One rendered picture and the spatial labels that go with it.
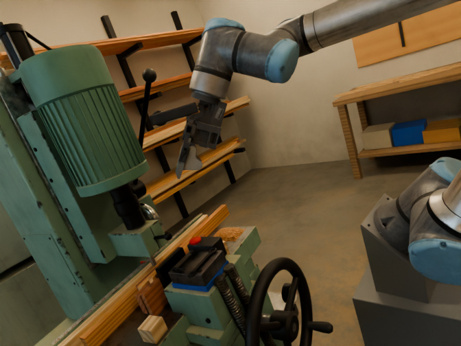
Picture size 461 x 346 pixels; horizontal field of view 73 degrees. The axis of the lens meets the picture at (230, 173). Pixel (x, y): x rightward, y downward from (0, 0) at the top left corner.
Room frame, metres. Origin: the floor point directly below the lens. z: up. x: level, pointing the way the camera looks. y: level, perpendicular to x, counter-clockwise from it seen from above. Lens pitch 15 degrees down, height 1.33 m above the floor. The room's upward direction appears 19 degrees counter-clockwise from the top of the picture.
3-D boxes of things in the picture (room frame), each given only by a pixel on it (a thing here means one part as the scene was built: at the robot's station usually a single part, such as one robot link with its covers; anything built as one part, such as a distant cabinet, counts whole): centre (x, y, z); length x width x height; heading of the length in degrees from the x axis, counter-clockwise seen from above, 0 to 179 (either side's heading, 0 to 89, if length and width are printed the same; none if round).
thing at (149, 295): (0.72, 0.20, 0.93); 0.25 x 0.01 x 0.07; 144
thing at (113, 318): (0.82, 0.24, 0.92); 0.60 x 0.02 x 0.04; 144
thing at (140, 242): (0.78, 0.29, 1.03); 0.14 x 0.07 x 0.09; 54
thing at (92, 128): (0.76, 0.28, 1.35); 0.18 x 0.18 x 0.31
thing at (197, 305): (0.63, 0.13, 0.91); 0.15 x 0.14 x 0.09; 144
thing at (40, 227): (0.93, 0.51, 1.16); 0.22 x 0.22 x 0.72; 54
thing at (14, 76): (0.85, 0.39, 1.54); 0.08 x 0.08 x 0.17; 54
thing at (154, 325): (0.56, 0.26, 0.92); 0.04 x 0.04 x 0.03; 58
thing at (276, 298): (0.89, 0.01, 0.58); 0.12 x 0.08 x 0.08; 54
